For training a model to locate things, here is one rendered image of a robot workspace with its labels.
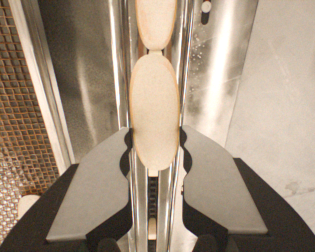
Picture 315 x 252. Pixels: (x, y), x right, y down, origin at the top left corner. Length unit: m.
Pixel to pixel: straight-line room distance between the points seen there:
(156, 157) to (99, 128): 0.14
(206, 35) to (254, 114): 0.14
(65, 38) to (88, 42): 0.03
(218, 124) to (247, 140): 0.09
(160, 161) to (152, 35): 0.12
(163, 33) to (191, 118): 0.09
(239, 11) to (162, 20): 0.07
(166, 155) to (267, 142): 0.20
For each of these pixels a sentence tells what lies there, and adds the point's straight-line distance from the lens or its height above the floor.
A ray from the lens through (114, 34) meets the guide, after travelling 0.19.
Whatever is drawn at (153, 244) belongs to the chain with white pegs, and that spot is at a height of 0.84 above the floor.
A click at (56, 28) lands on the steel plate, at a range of 0.25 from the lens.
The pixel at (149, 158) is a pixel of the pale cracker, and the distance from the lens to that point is 0.16.
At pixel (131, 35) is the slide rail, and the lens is 0.20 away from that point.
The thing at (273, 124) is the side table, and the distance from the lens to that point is 0.31.
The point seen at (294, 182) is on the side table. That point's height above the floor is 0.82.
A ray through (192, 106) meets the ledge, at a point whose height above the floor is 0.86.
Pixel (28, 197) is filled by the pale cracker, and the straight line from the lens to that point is 0.27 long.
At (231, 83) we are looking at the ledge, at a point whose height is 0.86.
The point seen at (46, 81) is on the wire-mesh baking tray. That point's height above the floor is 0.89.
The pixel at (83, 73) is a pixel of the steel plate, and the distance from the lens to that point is 0.25.
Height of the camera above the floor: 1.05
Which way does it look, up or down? 62 degrees down
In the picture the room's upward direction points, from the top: 178 degrees clockwise
